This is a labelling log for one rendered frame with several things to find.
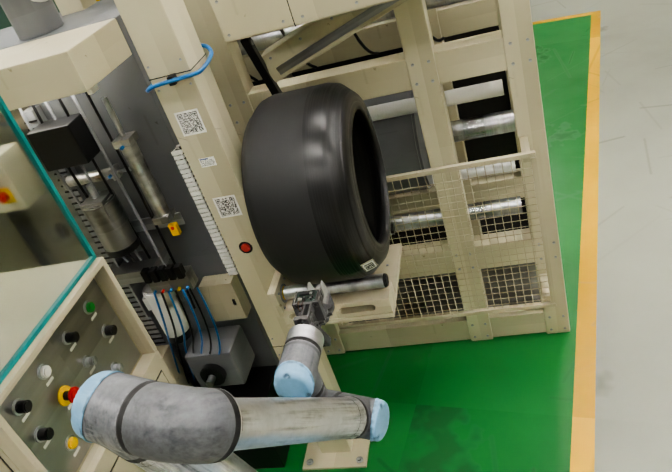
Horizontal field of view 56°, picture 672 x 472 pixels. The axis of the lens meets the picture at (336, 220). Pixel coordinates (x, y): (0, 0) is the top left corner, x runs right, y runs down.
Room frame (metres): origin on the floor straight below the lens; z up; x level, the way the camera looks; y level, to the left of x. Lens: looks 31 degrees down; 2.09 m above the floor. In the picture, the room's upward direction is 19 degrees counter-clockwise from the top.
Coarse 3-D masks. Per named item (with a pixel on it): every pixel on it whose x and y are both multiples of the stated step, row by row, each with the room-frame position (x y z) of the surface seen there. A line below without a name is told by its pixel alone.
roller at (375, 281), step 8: (344, 280) 1.60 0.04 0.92; (352, 280) 1.59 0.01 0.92; (360, 280) 1.58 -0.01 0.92; (368, 280) 1.57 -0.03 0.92; (376, 280) 1.56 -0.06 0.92; (384, 280) 1.55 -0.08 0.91; (288, 288) 1.66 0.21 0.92; (296, 288) 1.65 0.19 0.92; (304, 288) 1.64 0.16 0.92; (328, 288) 1.61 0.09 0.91; (336, 288) 1.60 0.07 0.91; (344, 288) 1.59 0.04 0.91; (352, 288) 1.58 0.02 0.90; (360, 288) 1.57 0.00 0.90; (368, 288) 1.56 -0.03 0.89; (376, 288) 1.56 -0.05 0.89; (288, 296) 1.65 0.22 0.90
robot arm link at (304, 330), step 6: (300, 324) 1.19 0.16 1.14; (306, 324) 1.19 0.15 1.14; (294, 330) 1.18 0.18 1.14; (300, 330) 1.17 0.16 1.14; (306, 330) 1.17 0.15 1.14; (312, 330) 1.17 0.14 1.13; (318, 330) 1.18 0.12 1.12; (288, 336) 1.18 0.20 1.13; (294, 336) 1.16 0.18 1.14; (306, 336) 1.15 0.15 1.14; (312, 336) 1.15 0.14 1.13; (318, 336) 1.16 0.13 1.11; (318, 342) 1.15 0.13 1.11
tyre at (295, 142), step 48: (288, 96) 1.76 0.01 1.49; (336, 96) 1.69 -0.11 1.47; (288, 144) 1.57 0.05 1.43; (336, 144) 1.54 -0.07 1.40; (288, 192) 1.50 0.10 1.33; (336, 192) 1.46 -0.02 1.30; (384, 192) 1.84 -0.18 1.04; (288, 240) 1.48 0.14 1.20; (336, 240) 1.43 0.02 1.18; (384, 240) 1.64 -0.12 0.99
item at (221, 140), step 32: (128, 0) 1.77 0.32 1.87; (160, 0) 1.74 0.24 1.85; (128, 32) 1.78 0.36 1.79; (160, 32) 1.75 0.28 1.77; (192, 32) 1.83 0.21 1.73; (160, 64) 1.76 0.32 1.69; (192, 64) 1.76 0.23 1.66; (160, 96) 1.78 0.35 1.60; (192, 96) 1.75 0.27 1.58; (224, 128) 1.79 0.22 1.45; (192, 160) 1.77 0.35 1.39; (224, 160) 1.74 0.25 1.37; (224, 192) 1.75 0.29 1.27; (224, 224) 1.77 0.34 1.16; (256, 256) 1.75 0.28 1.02; (256, 288) 1.77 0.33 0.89; (320, 448) 1.78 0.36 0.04
